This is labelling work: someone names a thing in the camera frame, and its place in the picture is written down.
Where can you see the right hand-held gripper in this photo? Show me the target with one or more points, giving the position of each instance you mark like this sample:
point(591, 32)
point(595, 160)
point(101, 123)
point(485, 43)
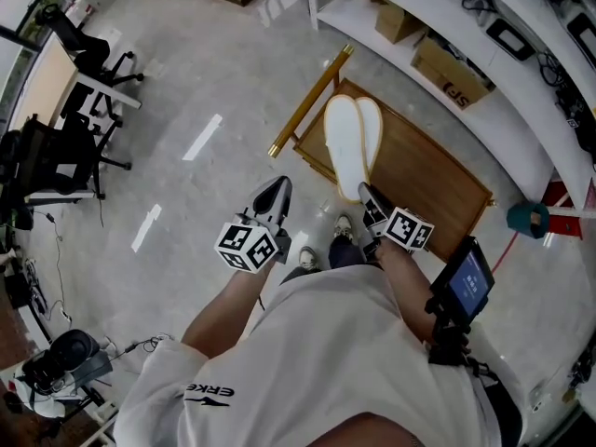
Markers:
point(407, 231)

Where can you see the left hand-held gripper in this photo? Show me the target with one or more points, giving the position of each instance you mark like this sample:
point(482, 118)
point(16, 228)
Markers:
point(244, 247)

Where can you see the pair of white slippers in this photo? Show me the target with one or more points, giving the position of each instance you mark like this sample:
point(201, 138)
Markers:
point(344, 128)
point(372, 128)

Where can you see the person's right forearm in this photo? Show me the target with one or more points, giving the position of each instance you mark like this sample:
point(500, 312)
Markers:
point(405, 291)

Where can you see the person's left forearm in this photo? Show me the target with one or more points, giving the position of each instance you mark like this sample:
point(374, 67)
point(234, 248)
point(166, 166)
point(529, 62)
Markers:
point(223, 315)

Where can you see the person's right shoe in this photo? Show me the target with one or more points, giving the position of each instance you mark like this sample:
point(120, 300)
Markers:
point(344, 226)

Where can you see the person's shoe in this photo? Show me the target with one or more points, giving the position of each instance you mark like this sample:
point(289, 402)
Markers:
point(344, 226)
point(308, 258)

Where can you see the wooden three-tier cart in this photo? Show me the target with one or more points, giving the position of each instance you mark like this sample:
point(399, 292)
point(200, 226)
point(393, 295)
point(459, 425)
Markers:
point(419, 170)

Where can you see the person's dark trousers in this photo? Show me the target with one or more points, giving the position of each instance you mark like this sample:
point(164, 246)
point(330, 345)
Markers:
point(347, 254)

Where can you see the person's left shoe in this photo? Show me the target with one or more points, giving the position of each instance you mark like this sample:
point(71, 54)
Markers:
point(308, 258)

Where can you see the small black monitor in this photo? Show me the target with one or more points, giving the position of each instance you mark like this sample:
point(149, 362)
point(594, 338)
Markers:
point(468, 287)

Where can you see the teal waste bin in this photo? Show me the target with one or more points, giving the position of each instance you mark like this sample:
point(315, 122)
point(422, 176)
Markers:
point(519, 221)

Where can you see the large printed cardboard box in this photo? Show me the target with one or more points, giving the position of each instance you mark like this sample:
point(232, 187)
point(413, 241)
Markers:
point(442, 70)

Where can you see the white metal shelving rack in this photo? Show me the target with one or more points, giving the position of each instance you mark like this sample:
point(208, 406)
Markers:
point(507, 124)

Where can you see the person's white t-shirt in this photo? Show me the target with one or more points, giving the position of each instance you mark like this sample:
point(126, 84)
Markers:
point(326, 356)

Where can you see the small plain cardboard box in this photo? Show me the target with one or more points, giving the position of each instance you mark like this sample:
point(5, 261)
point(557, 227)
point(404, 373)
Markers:
point(396, 21)

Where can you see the red box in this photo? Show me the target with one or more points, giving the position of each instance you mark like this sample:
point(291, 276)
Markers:
point(565, 228)

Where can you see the white screen device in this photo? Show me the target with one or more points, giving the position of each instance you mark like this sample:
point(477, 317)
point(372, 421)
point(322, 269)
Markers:
point(584, 35)
point(510, 40)

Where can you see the pile of black gear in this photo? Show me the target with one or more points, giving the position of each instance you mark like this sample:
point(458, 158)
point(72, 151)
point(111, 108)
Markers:
point(568, 105)

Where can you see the person's neck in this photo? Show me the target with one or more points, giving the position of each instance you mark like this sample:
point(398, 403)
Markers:
point(363, 433)

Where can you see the black mesh office chair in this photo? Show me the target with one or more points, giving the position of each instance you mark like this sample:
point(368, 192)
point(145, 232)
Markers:
point(46, 161)

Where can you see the black open hard case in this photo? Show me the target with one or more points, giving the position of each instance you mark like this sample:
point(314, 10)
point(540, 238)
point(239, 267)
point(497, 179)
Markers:
point(74, 347)

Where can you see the wooden-top desk with white legs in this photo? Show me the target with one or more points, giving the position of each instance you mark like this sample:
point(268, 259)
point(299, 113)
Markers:
point(49, 77)

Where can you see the black and white headset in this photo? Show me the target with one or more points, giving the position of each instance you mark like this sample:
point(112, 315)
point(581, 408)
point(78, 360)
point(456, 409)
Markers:
point(46, 373)

